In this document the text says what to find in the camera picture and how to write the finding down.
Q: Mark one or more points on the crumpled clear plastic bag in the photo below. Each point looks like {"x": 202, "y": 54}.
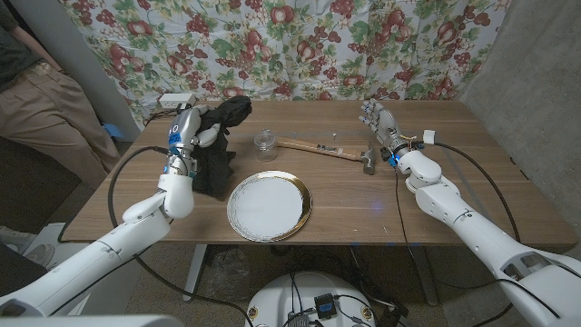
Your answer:
{"x": 227, "y": 272}

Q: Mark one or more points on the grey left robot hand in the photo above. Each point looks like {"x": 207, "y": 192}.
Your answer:
{"x": 184, "y": 136}

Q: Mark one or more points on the white table leg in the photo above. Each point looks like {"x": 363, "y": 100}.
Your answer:
{"x": 196, "y": 268}

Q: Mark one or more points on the clear glass cup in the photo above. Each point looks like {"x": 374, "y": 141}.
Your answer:
{"x": 265, "y": 145}

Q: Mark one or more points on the white power strip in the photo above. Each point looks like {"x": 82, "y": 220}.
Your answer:
{"x": 174, "y": 100}

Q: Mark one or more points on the person in khaki trousers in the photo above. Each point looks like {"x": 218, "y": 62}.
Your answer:
{"x": 41, "y": 113}

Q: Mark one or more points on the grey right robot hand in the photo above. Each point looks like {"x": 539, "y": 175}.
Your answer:
{"x": 386, "y": 123}

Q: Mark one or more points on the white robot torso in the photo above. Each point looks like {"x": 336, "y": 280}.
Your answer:
{"x": 281, "y": 295}

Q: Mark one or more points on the black shorts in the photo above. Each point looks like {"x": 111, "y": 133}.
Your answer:
{"x": 218, "y": 156}

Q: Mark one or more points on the black box with blue label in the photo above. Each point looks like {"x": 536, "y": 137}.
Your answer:
{"x": 325, "y": 306}

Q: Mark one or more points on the black plug adapter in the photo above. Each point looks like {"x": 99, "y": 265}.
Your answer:
{"x": 182, "y": 107}

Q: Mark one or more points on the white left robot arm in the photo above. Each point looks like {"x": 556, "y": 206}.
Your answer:
{"x": 100, "y": 254}

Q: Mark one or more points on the blue tape piece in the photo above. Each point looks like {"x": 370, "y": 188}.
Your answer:
{"x": 112, "y": 131}

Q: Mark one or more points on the person's bare forearm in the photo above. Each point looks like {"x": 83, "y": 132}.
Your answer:
{"x": 34, "y": 45}

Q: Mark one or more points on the white floor board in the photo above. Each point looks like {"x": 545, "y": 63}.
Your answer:
{"x": 52, "y": 235}

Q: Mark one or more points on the white gold-rimmed paper plate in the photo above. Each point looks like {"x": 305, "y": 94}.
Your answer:
{"x": 268, "y": 206}

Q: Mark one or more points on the floral fruit-print backdrop cloth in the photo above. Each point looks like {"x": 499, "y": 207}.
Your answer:
{"x": 290, "y": 45}

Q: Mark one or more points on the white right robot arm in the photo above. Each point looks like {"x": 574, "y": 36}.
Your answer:
{"x": 449, "y": 204}

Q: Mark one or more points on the grey table leg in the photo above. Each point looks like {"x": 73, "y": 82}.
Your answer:
{"x": 426, "y": 272}

